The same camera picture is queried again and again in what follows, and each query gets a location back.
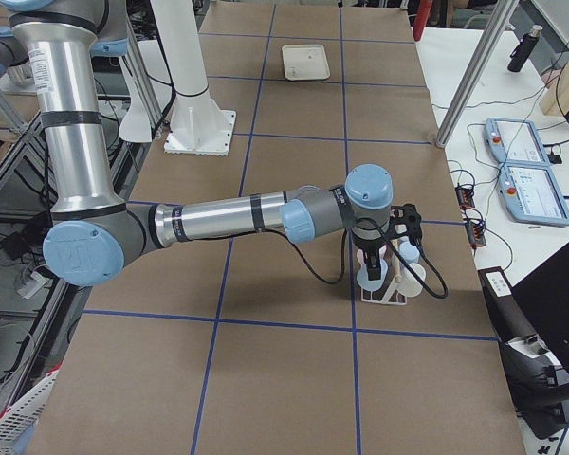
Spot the upper teach pendant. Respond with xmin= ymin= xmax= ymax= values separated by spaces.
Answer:
xmin=485 ymin=118 xmax=549 ymax=165

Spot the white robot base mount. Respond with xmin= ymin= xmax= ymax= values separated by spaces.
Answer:
xmin=151 ymin=0 xmax=236 ymax=155

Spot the red cylinder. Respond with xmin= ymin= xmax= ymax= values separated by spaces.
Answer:
xmin=413 ymin=0 xmax=433 ymax=42

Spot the blue cup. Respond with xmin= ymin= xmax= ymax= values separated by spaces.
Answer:
xmin=356 ymin=267 xmax=387 ymax=292
xmin=398 ymin=241 xmax=420 ymax=264

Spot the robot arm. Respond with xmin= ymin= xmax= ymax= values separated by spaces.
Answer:
xmin=5 ymin=1 xmax=394 ymax=286

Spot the lower teach pendant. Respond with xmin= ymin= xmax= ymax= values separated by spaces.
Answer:
xmin=498 ymin=161 xmax=569 ymax=227

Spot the white wire cup rack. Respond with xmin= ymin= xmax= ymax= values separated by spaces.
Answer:
xmin=360 ymin=237 xmax=409 ymax=305

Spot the pink plastic cup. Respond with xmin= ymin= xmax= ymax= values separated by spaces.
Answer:
xmin=356 ymin=246 xmax=387 ymax=268

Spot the teach pendant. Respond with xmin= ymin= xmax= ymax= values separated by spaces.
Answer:
xmin=498 ymin=161 xmax=569 ymax=227
xmin=485 ymin=118 xmax=549 ymax=165

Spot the black water bottle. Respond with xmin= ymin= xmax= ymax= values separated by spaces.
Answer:
xmin=506 ymin=25 xmax=543 ymax=73

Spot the aluminium frame post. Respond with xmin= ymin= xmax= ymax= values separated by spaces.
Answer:
xmin=434 ymin=0 xmax=519 ymax=149

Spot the black camera cable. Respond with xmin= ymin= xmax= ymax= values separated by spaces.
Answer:
xmin=260 ymin=217 xmax=450 ymax=300

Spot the pale cream cup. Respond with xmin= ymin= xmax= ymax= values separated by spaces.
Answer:
xmin=397 ymin=263 xmax=426 ymax=298

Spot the black laptop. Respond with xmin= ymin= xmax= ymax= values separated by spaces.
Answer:
xmin=478 ymin=242 xmax=569 ymax=439

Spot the white plastic tray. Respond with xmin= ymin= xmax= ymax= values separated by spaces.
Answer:
xmin=282 ymin=44 xmax=331 ymax=81

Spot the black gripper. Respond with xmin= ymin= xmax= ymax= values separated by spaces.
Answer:
xmin=353 ymin=222 xmax=389 ymax=279

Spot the blue cup front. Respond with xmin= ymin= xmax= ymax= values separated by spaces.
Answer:
xmin=398 ymin=241 xmax=420 ymax=264

